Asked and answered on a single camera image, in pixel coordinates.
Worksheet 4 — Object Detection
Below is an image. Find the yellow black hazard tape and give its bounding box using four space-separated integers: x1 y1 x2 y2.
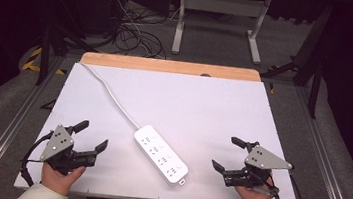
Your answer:
21 45 69 77

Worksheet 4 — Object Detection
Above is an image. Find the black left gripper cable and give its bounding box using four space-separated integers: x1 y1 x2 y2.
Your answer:
18 127 55 189

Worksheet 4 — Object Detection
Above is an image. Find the white metal desk frame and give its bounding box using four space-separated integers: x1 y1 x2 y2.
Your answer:
171 0 273 66

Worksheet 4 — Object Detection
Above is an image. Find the person's right hand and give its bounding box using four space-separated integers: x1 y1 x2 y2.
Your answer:
233 173 278 199

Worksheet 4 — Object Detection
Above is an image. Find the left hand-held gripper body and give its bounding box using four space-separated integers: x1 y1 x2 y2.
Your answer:
37 122 101 179

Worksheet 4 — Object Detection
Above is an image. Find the aluminium floor rail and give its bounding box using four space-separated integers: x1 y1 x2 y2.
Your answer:
0 50 66 199
282 86 353 199

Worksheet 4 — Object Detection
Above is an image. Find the tangle of black floor cables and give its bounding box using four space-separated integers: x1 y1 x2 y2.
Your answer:
102 0 189 63

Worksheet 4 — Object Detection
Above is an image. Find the white power strip cable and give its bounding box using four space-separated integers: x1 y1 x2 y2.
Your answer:
72 62 149 131

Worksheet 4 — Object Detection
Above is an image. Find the black metal stand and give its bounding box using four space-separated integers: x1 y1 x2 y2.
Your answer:
257 0 334 120
28 0 104 93

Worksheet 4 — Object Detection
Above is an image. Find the person's left hand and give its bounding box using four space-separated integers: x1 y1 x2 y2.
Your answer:
38 160 87 199

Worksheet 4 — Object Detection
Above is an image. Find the thin white floor cable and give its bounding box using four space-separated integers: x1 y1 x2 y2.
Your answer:
98 0 149 48

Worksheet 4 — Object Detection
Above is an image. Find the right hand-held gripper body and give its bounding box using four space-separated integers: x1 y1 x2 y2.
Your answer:
219 138 296 199

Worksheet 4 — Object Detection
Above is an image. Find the white power strip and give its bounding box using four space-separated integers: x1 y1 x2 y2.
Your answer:
128 123 194 186

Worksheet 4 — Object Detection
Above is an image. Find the white board table cover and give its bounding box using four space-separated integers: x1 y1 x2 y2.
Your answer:
12 55 313 199

